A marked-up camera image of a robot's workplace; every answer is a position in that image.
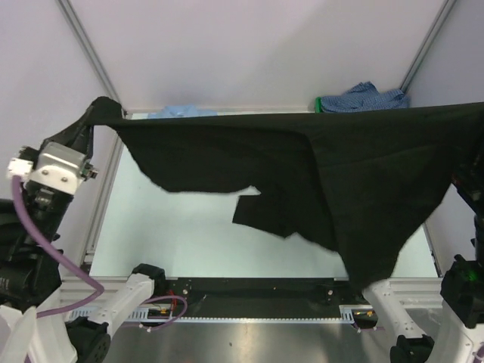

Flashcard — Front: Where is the black long sleeve shirt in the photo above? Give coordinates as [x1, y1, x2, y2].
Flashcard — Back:
[86, 97, 483, 290]

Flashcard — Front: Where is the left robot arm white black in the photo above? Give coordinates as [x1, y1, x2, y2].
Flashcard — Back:
[1, 97, 167, 362]

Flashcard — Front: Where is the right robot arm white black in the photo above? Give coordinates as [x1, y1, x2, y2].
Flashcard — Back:
[349, 150, 483, 362]

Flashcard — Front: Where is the folded light blue shirt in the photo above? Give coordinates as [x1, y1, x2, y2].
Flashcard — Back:
[147, 104, 218, 119]

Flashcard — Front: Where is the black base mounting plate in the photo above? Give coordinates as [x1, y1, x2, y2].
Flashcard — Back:
[155, 278, 366, 319]

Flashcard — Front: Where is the green plastic bin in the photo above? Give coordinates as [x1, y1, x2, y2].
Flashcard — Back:
[315, 98, 323, 113]

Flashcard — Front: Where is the blue checkered shirt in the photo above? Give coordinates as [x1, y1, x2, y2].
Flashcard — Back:
[319, 82, 411, 113]

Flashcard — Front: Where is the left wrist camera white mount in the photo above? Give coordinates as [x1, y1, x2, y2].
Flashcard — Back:
[6, 141, 88, 195]

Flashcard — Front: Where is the left aluminium corner post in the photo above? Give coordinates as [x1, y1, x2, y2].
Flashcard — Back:
[55, 0, 121, 103]

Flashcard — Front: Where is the aluminium corner post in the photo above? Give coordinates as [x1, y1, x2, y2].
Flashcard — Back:
[55, 0, 121, 103]
[400, 0, 458, 93]

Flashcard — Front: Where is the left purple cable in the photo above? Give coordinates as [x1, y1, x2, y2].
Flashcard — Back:
[11, 175, 188, 332]

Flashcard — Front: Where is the white slotted cable duct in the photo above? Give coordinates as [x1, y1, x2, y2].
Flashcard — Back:
[67, 306, 149, 321]

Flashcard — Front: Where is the aluminium frame rail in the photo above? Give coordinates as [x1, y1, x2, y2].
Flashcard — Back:
[59, 277, 442, 309]

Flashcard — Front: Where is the right aluminium corner post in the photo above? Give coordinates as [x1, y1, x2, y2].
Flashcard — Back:
[400, 0, 458, 93]

